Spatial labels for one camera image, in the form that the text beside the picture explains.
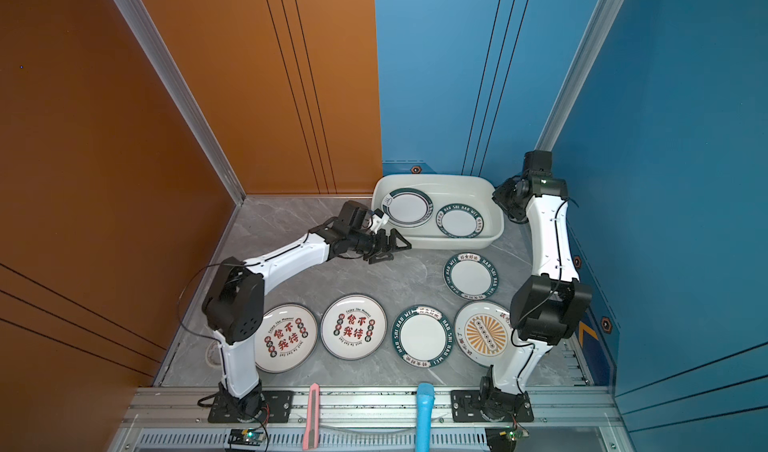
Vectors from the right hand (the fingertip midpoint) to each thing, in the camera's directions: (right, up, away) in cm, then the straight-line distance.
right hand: (495, 198), depth 85 cm
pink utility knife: (-48, -56, -15) cm, 75 cm away
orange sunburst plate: (-3, -39, 0) cm, 39 cm away
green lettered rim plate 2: (-4, -25, +12) cm, 28 cm away
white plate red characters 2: (-41, -37, +2) cm, 55 cm away
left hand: (-26, -15, 0) cm, 30 cm away
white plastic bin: (-9, +6, +28) cm, 30 cm away
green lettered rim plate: (-4, -7, +28) cm, 29 cm away
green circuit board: (-65, -59, -14) cm, 88 cm away
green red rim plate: (-24, -1, +29) cm, 37 cm away
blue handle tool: (-21, -50, -13) cm, 56 cm away
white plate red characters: (-60, -40, 0) cm, 72 cm away
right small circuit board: (0, -57, -16) cm, 59 cm away
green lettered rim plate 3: (-21, -40, +1) cm, 45 cm away
